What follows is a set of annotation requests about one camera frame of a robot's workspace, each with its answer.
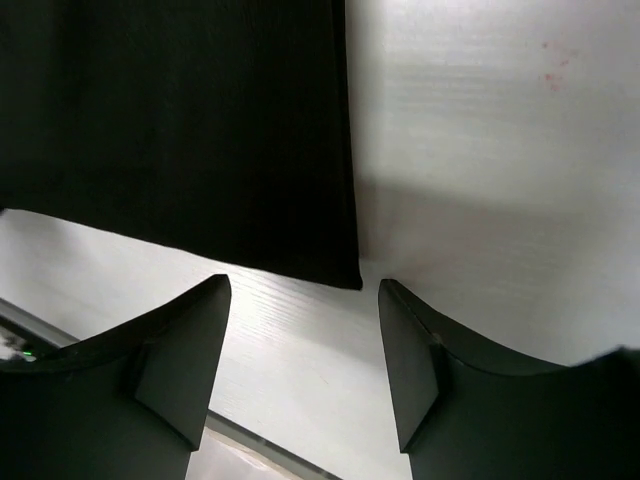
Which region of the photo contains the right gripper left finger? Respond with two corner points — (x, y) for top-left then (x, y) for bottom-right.
(1, 275), (231, 479)

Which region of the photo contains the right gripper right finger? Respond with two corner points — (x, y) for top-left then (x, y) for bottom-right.
(378, 279), (639, 479)

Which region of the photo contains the black t shirt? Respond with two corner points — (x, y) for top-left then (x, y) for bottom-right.
(1, 1), (363, 290)

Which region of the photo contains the aluminium table rail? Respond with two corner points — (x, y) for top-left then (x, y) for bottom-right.
(1, 299), (339, 479)

